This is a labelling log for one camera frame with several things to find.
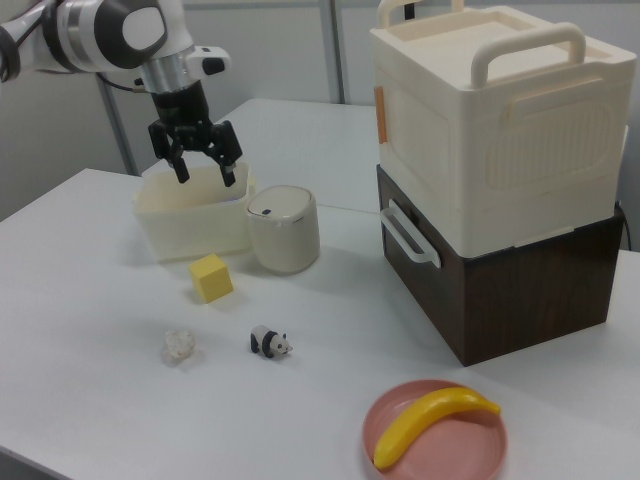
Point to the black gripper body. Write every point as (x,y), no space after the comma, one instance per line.
(181,112)

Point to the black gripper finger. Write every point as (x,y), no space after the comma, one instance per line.
(227,150)
(172,150)

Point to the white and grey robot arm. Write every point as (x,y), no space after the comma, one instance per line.
(100,35)

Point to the cream plastic basket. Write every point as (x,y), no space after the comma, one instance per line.
(190,230)

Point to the small white lidded bin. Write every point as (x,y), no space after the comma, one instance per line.
(282,235)

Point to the yellow cube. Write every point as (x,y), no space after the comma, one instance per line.
(210,280)

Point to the copper latch strip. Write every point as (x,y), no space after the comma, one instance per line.
(380,115)

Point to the crumpled white paper ball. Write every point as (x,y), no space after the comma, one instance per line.
(177,346)

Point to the small panda figurine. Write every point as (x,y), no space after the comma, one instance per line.
(267,342)

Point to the yellow banana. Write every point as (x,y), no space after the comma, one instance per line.
(425,415)

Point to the dark brown wooden box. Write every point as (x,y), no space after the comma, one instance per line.
(525,300)

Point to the pink plate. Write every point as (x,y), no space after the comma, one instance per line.
(450,450)

